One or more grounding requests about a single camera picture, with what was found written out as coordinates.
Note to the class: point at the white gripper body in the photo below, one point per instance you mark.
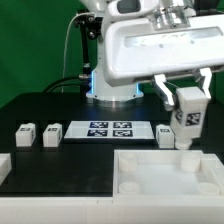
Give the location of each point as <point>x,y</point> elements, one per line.
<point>135,51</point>

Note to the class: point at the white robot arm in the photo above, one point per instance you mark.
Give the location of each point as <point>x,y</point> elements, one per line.
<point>170,14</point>

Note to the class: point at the white front fence rail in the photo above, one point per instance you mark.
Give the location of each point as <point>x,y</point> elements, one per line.
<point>108,211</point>

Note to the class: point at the white square tabletop part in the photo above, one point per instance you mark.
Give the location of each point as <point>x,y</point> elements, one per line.
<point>167,172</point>

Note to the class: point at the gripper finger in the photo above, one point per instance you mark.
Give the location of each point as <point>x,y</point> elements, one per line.
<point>203,78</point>
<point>163,91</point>

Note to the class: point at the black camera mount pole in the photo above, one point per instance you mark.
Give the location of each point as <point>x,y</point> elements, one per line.
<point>85,53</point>

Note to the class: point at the white left fence block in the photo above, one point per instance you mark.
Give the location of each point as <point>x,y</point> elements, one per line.
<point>5,166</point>

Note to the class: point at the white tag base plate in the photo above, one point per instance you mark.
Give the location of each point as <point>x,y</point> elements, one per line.
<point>134,130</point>

